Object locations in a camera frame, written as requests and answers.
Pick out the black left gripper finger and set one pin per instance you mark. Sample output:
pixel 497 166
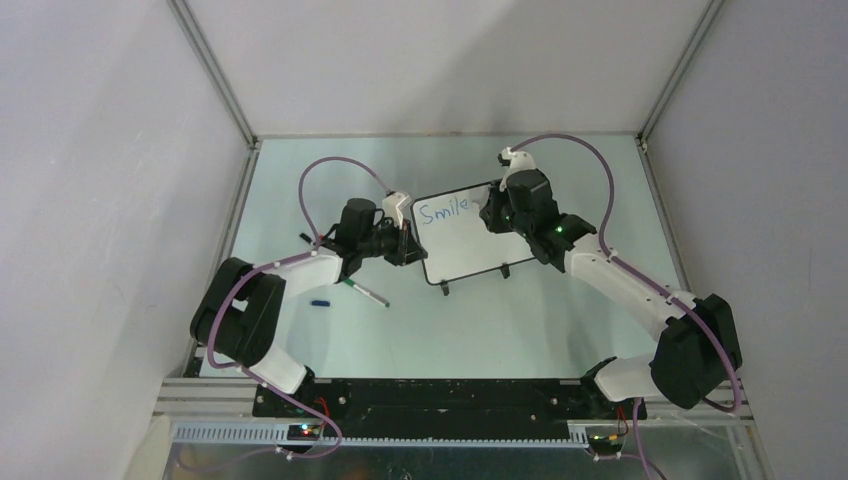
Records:
pixel 406 234
pixel 411 252

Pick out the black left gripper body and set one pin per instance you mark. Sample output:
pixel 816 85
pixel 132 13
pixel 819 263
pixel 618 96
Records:
pixel 386 241

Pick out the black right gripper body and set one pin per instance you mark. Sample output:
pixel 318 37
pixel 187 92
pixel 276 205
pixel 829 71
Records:
pixel 503 219

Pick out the small black framed whiteboard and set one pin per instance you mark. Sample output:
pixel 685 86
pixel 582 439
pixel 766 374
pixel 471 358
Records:
pixel 458 244

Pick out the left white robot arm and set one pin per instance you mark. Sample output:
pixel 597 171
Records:
pixel 239 313

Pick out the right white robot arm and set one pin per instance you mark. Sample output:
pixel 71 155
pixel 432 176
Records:
pixel 697 346

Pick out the green capped whiteboard marker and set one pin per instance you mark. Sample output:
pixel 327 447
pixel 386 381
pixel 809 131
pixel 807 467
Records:
pixel 368 293

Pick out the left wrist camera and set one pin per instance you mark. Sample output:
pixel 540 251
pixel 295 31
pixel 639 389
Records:
pixel 394 204

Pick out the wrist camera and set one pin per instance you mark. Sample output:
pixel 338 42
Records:
pixel 514 162
pixel 394 204

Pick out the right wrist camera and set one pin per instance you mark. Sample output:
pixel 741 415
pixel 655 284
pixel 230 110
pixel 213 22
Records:
pixel 514 162

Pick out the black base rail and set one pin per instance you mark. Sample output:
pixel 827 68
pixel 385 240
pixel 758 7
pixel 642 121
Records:
pixel 456 410

